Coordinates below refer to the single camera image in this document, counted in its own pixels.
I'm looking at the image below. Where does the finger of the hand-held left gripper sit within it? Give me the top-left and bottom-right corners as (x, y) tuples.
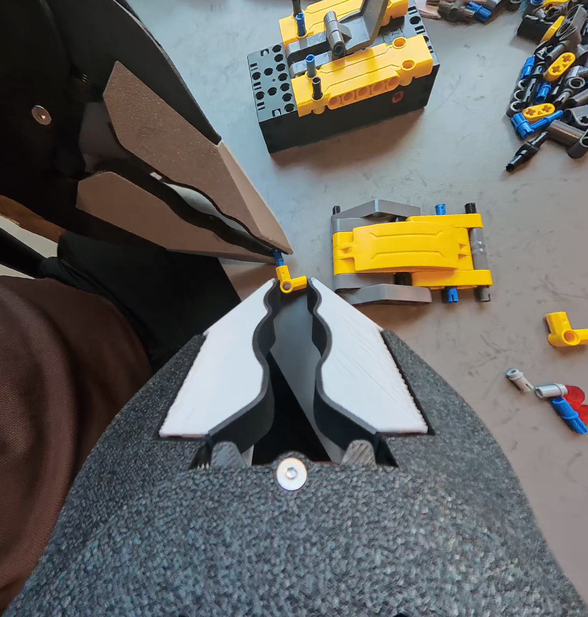
(102, 60), (294, 256)
(75, 170), (281, 265)

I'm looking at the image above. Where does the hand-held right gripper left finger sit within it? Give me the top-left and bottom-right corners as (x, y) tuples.
(158, 279), (282, 456)

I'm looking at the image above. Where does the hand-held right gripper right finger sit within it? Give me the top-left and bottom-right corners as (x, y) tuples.
(307, 278), (430, 458)

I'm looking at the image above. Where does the grey desk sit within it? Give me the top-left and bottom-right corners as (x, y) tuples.
(125, 0), (588, 594)

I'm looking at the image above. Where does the yellow and grey brick assembly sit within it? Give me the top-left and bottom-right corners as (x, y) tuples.
(330, 200), (494, 307)

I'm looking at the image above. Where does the person's brown sweater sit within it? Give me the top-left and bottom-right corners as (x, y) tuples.
(0, 272), (152, 613)

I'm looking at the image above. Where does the black and yellow brick assembly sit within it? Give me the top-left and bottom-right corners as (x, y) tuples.
(247, 0), (441, 154)

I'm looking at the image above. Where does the pile of blue grey pieces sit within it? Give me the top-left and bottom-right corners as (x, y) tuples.
(426, 0), (588, 173)

